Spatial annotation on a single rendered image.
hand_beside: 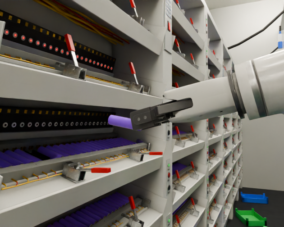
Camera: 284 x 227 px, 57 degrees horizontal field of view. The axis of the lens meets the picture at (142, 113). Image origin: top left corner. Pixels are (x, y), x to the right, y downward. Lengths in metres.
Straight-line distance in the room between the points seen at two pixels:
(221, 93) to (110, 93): 0.29
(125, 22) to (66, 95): 0.29
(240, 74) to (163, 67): 0.54
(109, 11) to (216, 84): 0.34
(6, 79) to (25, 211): 0.18
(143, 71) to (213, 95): 0.57
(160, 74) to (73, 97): 0.46
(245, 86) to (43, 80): 0.29
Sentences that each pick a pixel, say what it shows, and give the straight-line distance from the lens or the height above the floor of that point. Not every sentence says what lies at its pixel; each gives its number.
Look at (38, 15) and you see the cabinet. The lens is 0.74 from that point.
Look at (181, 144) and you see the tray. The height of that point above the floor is 0.94.
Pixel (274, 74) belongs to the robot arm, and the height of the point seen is 1.09.
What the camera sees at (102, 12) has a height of 1.27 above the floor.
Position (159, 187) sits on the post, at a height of 0.81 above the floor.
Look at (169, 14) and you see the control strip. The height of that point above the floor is 1.42.
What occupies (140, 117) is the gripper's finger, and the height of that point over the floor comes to 1.04.
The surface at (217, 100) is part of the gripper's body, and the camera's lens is 0.37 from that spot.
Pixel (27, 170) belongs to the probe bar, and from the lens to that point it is 0.48.
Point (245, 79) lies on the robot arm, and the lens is 0.38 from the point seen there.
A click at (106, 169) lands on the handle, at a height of 0.95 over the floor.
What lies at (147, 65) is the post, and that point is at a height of 1.23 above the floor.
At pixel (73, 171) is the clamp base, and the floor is 0.94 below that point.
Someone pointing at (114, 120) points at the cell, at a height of 1.04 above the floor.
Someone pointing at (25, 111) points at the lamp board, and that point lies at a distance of 0.62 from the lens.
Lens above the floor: 1.04
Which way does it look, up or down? 2 degrees up
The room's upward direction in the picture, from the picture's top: straight up
